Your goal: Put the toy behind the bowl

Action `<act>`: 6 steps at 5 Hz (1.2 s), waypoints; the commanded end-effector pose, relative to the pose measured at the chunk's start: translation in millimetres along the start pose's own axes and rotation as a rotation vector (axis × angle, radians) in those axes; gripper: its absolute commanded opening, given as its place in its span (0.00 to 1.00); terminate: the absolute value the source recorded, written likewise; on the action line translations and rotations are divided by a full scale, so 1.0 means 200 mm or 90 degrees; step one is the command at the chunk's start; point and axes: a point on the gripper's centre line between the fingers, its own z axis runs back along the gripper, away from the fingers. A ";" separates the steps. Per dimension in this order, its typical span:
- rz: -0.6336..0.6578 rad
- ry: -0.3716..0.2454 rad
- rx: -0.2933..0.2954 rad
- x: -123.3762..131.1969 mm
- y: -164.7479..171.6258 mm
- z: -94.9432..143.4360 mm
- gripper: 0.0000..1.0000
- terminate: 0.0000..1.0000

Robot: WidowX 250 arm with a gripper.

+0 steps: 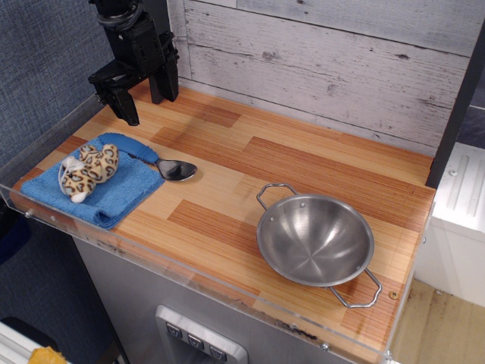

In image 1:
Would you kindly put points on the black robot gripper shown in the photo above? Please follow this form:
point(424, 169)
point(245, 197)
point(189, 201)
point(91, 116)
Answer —
point(139, 53)

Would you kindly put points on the leopard print plush toy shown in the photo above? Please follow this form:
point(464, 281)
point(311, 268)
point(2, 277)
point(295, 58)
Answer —
point(78, 177)

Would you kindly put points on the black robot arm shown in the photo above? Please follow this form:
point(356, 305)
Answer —
point(124, 9)

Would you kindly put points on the blue folded cloth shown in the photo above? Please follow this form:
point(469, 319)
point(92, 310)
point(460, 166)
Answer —
point(109, 202)

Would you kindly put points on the silver cabinet with button panel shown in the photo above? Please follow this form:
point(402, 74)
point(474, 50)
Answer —
point(163, 312)

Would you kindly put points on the yellow object at bottom left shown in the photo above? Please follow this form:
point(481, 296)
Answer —
point(46, 355)

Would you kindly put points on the white grooved side cabinet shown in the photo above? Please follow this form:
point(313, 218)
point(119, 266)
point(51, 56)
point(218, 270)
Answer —
point(451, 257)

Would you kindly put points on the dark left vertical post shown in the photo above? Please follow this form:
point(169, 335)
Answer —
point(158, 11)

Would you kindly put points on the dark vertical post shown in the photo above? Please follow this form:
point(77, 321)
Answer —
point(455, 27)
point(158, 11)

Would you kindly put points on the blue handled metal spoon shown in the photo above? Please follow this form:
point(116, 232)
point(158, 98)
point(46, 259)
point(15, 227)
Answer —
point(171, 170)

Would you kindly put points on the stainless steel two-handled pot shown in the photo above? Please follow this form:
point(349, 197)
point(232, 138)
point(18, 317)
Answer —
point(315, 240)

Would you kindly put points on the dark right vertical post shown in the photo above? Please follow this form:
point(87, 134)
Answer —
point(455, 27)

